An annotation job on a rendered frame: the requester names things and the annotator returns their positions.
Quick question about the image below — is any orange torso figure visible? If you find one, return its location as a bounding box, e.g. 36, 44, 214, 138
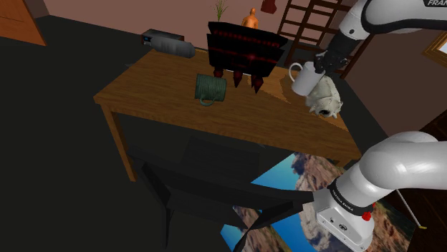
241, 7, 260, 30

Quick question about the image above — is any black red spiked box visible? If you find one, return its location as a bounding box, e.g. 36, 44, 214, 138
206, 21, 289, 95

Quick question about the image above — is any white animal skull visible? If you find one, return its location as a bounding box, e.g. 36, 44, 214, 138
305, 74, 344, 120

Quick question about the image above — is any wooden table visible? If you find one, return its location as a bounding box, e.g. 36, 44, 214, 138
92, 48, 362, 183

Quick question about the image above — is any green grass plant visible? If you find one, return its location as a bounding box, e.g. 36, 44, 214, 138
213, 0, 230, 23

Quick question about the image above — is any gold framed wall picture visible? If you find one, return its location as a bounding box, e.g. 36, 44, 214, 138
422, 31, 447, 68

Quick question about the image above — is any green ribbed mug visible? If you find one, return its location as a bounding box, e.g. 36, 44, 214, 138
193, 73, 229, 107

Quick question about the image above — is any brown wooden ladder shelf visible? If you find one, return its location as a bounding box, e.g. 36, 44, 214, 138
277, 0, 377, 79

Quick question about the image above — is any red hanging thing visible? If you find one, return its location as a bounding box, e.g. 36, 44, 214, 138
260, 0, 278, 14

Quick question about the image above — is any thin white stick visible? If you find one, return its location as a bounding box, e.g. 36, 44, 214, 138
395, 189, 428, 230

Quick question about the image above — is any black chair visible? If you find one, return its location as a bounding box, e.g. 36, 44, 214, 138
126, 135, 316, 252

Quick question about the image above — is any landscape patterned robot stand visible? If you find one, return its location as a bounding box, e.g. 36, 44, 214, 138
219, 151, 418, 252

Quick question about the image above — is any orange wooden door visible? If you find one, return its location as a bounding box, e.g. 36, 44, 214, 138
0, 0, 48, 47

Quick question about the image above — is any grey cylinder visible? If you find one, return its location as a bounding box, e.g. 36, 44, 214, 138
150, 34, 197, 59

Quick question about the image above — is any white mug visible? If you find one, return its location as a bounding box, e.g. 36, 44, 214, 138
288, 62, 327, 97

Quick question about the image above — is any dark radio box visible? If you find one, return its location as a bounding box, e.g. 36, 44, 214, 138
140, 28, 186, 47

